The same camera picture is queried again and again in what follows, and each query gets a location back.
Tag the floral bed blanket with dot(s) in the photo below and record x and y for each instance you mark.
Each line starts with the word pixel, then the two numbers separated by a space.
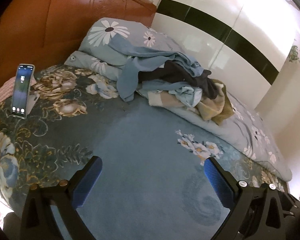
pixel 140 130

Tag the white wardrobe with black stripe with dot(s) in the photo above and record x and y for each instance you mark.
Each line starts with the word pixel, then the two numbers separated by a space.
pixel 202 35

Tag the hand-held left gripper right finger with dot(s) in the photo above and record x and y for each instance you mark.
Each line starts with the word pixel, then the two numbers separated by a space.
pixel 217 180

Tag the beige checked garment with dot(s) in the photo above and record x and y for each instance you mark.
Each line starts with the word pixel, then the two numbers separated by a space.
pixel 212 107

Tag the large daisy print pillow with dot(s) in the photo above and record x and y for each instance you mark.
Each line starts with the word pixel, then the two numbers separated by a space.
pixel 102 45

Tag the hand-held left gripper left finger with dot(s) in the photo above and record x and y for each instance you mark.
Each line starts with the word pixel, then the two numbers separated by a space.
pixel 88 180

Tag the dark garment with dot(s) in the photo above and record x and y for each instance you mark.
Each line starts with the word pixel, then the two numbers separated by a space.
pixel 175 73

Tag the pink knitted cloth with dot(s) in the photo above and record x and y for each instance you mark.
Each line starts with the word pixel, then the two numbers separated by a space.
pixel 6 90

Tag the light blue floral quilt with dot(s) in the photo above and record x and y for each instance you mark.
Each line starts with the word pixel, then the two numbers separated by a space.
pixel 240 135

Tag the wooden headboard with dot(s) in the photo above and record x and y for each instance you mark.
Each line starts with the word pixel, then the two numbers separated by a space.
pixel 52 30

